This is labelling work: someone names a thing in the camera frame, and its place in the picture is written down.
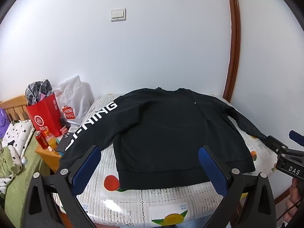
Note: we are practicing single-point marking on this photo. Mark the wooden nightstand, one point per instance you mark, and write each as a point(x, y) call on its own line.
point(48, 159)

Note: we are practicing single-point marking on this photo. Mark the white light switch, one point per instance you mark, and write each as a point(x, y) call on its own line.
point(118, 14)

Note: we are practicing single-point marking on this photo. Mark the white flower print pillow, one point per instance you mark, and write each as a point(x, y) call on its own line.
point(17, 133)

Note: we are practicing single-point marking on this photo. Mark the white flower print cloth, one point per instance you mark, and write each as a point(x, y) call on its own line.
point(8, 161)

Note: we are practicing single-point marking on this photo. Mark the grey plaid cloth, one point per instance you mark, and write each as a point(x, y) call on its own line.
point(38, 91)

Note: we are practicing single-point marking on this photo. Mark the red drink can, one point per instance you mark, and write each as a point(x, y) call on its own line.
point(41, 140)

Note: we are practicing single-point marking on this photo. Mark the brown wooden baseboard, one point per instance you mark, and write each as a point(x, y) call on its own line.
point(282, 197)

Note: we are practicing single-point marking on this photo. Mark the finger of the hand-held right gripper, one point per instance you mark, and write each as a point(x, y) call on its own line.
point(275, 144)
point(296, 137)

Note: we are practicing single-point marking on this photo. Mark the red paper bag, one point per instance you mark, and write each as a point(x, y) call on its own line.
point(45, 116)

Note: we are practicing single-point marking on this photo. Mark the fruit printed tablecloth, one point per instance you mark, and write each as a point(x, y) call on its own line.
point(147, 204)

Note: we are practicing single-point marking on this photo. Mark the purple plush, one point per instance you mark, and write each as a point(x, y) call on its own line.
point(2, 123)

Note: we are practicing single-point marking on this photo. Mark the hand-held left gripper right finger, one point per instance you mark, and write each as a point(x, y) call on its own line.
point(212, 168)

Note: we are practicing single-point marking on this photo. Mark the green blanket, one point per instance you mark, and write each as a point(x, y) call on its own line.
point(20, 190)

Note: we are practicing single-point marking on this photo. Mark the white shopping bag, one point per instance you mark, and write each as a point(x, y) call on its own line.
point(73, 99)

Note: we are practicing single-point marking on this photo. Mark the brown wooden door frame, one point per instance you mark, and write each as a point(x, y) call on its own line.
point(234, 40)

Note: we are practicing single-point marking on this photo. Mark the orange juice bottle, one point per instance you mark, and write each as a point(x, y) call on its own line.
point(51, 140)

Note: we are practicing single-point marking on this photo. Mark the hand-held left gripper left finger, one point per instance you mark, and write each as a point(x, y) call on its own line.
point(87, 168)

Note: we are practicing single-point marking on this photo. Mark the black sweatshirt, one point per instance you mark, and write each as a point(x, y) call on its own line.
point(166, 128)

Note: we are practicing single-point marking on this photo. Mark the person's right hand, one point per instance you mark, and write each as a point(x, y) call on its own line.
point(295, 197)

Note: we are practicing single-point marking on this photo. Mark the black phone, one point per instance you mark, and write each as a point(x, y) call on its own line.
point(63, 143)

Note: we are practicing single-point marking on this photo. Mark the wooden headboard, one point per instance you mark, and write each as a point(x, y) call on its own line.
point(14, 108)

